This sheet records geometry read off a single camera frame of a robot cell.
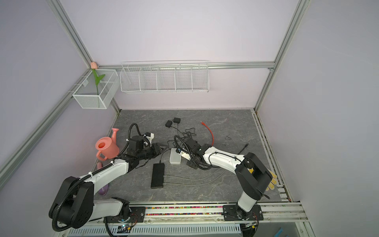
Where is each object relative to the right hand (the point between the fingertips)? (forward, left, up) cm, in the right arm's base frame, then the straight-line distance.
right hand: (193, 159), depth 89 cm
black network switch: (-9, +20, -2) cm, 23 cm away
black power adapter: (+31, +19, -3) cm, 37 cm away
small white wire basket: (+32, +58, +28) cm, 72 cm away
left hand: (+3, +15, +7) cm, 17 cm away
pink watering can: (+5, +51, +7) cm, 52 cm away
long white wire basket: (+49, +20, +26) cm, 58 cm away
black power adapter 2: (+35, +14, -5) cm, 38 cm away
